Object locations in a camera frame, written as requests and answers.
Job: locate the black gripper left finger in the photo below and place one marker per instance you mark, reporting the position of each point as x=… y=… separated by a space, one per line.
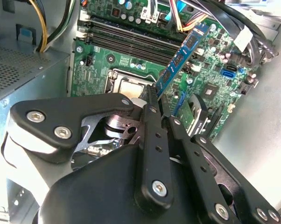
x=49 y=119

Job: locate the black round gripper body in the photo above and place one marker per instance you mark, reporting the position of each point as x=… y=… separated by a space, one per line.
x=96 y=198

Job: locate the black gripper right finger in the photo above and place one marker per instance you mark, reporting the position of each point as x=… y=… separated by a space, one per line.
x=192 y=163

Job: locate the blue RAM stick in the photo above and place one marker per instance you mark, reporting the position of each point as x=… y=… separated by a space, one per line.
x=182 y=53

